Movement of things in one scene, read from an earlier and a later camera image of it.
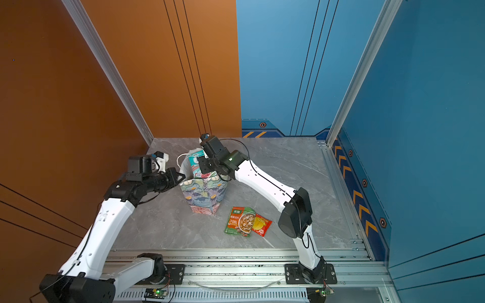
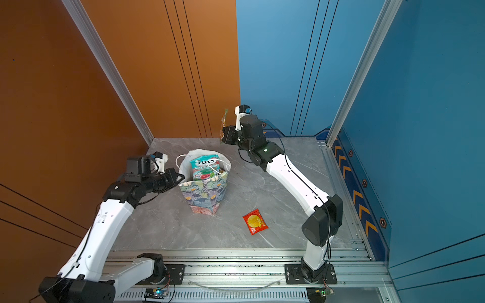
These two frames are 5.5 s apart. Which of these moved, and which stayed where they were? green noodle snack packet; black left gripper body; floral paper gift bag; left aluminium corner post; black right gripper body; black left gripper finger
Moved: green noodle snack packet; black right gripper body
Stayed: floral paper gift bag; black left gripper finger; left aluminium corner post; black left gripper body
